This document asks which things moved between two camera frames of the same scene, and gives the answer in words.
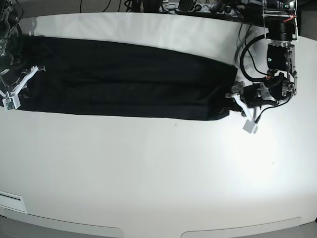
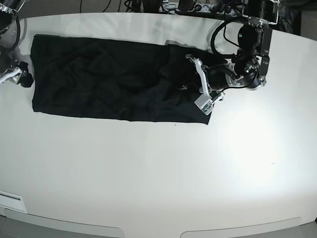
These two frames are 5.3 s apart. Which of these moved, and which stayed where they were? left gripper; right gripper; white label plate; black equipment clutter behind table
Moved: left gripper; right gripper
Stayed: white label plate; black equipment clutter behind table
